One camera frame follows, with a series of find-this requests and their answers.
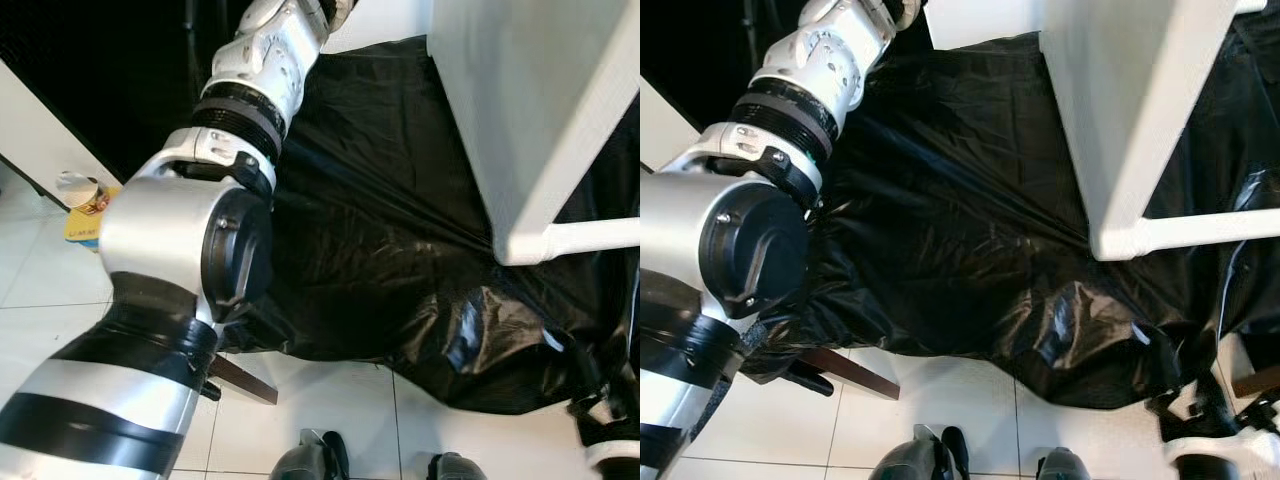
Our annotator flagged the dark grey robot leg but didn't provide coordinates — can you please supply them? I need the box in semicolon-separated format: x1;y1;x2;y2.
427;452;489;480
868;424;971;480
270;429;351;480
1035;447;1093;480

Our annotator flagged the white plastic table leg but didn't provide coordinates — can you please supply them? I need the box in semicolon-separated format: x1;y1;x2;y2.
543;216;641;254
1140;206;1280;252

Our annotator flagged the brown wooden table leg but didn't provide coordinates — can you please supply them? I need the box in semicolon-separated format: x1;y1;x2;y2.
205;355;280;406
795;347;901;401
1233;364;1280;398

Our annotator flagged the black plastic table sheet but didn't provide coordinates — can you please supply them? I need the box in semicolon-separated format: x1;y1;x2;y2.
740;30;1280;411
215;35;641;416

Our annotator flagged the dark grey right robot leg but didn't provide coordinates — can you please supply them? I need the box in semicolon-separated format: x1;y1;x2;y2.
427;452;489;480
1035;447;1093;480

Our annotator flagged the black door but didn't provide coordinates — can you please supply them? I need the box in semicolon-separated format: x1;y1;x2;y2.
0;0;251;186
640;0;811;131

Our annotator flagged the white plastic table top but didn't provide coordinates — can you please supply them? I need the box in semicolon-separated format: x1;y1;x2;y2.
428;0;641;267
1040;0;1248;263

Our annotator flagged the yellow cardboard box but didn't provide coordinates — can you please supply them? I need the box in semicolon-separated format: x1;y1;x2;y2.
64;182;123;248

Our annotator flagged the dark grey left robot leg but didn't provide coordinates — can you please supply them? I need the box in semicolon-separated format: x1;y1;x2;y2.
868;424;971;480
270;429;351;480

